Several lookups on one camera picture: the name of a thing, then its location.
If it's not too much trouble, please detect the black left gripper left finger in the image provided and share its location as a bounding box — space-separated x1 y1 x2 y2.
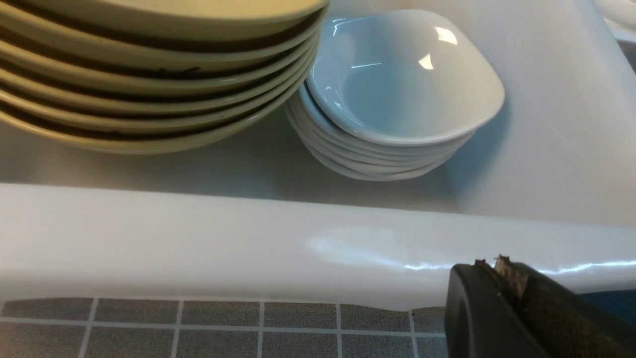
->
445 261 547 358

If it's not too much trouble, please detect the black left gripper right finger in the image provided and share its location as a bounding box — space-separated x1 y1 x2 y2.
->
494 256 636 358

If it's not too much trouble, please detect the beige noodle bowl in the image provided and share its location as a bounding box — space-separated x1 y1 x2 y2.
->
9 0 329 43

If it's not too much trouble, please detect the bottom beige stacked bowl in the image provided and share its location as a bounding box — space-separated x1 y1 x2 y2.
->
0 105 283 156

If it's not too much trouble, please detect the beige stacked bowl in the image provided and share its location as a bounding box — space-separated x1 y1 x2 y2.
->
1 62 309 116
1 34 319 98
1 84 299 136
0 105 283 156

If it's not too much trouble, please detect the beige bowl stack top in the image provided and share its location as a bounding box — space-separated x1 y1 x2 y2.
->
1 2 326 76

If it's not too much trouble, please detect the large white plastic bin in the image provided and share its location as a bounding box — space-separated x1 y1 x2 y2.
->
0 0 636 310

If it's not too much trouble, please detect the white dish stack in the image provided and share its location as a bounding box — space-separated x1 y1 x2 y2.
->
285 84 475 181

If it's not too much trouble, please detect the white square dish in bin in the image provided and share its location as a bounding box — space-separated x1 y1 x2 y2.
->
307 9 506 147

